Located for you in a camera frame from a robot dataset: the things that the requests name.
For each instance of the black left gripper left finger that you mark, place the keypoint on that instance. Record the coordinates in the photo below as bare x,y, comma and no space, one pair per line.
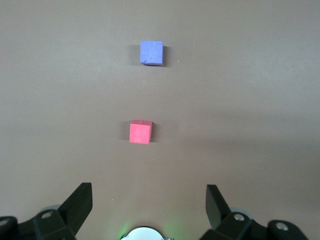
75,207

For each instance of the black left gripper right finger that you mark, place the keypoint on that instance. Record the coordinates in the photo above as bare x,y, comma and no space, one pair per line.
217,210

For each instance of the red foam block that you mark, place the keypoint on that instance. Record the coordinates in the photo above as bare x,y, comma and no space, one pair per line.
140,132

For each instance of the brown table cover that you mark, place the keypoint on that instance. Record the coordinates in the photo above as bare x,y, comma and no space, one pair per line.
225,100

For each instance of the purple foam block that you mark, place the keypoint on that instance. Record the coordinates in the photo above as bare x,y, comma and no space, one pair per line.
151,52

